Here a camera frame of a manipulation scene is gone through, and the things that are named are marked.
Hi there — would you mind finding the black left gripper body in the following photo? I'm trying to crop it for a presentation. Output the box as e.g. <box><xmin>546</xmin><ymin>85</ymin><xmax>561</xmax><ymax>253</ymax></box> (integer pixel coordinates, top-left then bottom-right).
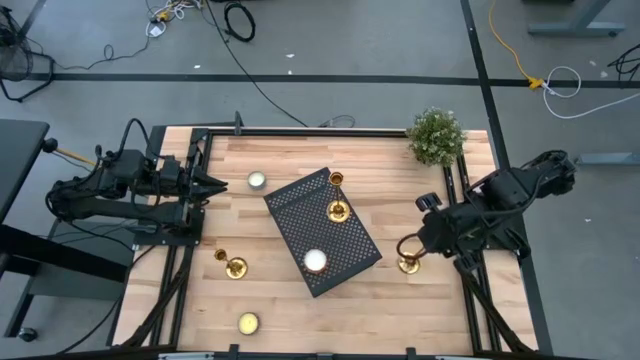
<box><xmin>158</xmin><ymin>155</ymin><xmax>199</xmax><ymax>201</ymax></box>

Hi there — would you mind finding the black floor fan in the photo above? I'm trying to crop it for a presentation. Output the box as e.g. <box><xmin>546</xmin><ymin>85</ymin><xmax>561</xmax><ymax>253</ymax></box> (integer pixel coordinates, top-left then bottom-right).
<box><xmin>0</xmin><ymin>4</ymin><xmax>56</xmax><ymax>104</ymax></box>

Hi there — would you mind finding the yellow candle blue patterned tin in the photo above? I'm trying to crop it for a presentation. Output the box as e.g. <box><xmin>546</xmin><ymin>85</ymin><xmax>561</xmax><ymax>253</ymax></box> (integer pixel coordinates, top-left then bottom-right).
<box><xmin>237</xmin><ymin>312</ymin><xmax>261</xmax><ymax>336</ymax></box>

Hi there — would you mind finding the yellow extension cord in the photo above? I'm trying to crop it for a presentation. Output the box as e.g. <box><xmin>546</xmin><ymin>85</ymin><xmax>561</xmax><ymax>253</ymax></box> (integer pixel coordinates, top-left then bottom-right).
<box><xmin>488</xmin><ymin>0</ymin><xmax>546</xmax><ymax>91</ymax></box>

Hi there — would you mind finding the silver aluminium rail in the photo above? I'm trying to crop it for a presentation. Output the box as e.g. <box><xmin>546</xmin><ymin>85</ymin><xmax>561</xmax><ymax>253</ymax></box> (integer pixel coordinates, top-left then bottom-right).
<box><xmin>157</xmin><ymin>352</ymin><xmax>216</xmax><ymax>360</ymax></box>

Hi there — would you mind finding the black aluminium rig frame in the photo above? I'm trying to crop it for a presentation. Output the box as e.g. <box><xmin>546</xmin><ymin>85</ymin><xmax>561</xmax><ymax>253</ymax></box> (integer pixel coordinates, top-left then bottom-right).
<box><xmin>107</xmin><ymin>125</ymin><xmax>555</xmax><ymax>360</ymax></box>

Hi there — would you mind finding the green potted plant black pot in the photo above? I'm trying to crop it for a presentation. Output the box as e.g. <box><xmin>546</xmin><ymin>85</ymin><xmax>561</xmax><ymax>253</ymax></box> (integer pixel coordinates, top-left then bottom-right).
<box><xmin>405</xmin><ymin>106</ymin><xmax>469</xmax><ymax>169</ymax></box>

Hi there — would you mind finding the black cable bundle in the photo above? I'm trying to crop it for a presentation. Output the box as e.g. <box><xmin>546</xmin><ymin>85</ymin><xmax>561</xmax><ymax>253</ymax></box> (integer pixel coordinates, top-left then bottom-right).
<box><xmin>606</xmin><ymin>42</ymin><xmax>640</xmax><ymax>82</ymax></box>

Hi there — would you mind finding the white candle orange patterned holder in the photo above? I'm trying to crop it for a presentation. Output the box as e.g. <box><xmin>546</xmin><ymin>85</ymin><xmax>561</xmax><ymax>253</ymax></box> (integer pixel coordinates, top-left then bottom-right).
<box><xmin>302</xmin><ymin>248</ymin><xmax>330</xmax><ymax>276</ymax></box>

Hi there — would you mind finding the brass candlestick holder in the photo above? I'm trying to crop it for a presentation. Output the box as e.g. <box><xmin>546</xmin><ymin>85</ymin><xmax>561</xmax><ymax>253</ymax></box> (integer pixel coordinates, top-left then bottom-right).
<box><xmin>396</xmin><ymin>232</ymin><xmax>429</xmax><ymax>276</ymax></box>
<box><xmin>326</xmin><ymin>171</ymin><xmax>351</xmax><ymax>225</ymax></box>
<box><xmin>213</xmin><ymin>248</ymin><xmax>249</xmax><ymax>281</ymax></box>

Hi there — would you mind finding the yellow hanging cord black knob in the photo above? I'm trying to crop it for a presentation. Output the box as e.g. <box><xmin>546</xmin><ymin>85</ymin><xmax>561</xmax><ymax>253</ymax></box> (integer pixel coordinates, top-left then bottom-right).
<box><xmin>40</xmin><ymin>138</ymin><xmax>97</xmax><ymax>167</ymax></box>

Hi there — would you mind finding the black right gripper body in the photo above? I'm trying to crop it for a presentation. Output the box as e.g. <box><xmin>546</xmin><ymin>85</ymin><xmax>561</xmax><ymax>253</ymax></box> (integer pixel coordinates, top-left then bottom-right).
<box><xmin>416</xmin><ymin>191</ymin><xmax>484</xmax><ymax>274</ymax></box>

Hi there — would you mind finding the black desk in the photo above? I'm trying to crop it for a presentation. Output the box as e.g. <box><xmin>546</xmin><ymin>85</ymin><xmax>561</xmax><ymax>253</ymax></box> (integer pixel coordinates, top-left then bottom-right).
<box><xmin>0</xmin><ymin>118</ymin><xmax>130</xmax><ymax>341</ymax></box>

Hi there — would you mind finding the grey desk foot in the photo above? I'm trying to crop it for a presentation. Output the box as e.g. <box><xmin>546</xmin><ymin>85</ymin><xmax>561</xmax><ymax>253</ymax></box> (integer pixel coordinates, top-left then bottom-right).
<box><xmin>527</xmin><ymin>0</ymin><xmax>627</xmax><ymax>38</ymax></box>
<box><xmin>573</xmin><ymin>152</ymin><xmax>640</xmax><ymax>167</ymax></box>

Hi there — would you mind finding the white cable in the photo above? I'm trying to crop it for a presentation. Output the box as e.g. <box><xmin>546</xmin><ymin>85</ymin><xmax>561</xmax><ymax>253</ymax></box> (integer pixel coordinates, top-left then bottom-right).
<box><xmin>541</xmin><ymin>65</ymin><xmax>640</xmax><ymax>121</ymax></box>

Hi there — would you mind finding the black fan cable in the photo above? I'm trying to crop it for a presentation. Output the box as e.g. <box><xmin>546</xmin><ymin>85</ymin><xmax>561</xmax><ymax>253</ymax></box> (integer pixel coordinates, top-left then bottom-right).
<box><xmin>49</xmin><ymin>35</ymin><xmax>151</xmax><ymax>72</ymax></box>

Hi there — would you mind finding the power strip with cables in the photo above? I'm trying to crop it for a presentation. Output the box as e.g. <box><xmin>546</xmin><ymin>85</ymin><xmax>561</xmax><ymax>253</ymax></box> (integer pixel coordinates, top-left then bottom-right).
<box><xmin>144</xmin><ymin>0</ymin><xmax>202</xmax><ymax>39</ymax></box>

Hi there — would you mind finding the long black cable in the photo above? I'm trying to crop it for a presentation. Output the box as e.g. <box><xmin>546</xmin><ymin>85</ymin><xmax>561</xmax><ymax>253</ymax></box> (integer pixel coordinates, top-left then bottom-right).
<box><xmin>203</xmin><ymin>0</ymin><xmax>310</xmax><ymax>128</ymax></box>

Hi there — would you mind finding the black coiled cable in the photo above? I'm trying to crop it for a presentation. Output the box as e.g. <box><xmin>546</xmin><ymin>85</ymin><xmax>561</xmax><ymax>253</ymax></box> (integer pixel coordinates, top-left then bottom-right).
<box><xmin>222</xmin><ymin>1</ymin><xmax>257</xmax><ymax>44</ymax></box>

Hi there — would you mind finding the black perforated metal shelf riser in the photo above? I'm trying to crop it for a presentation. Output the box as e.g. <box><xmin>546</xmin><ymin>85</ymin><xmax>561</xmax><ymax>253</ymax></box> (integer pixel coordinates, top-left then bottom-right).
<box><xmin>263</xmin><ymin>166</ymin><xmax>384</xmax><ymax>299</ymax></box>

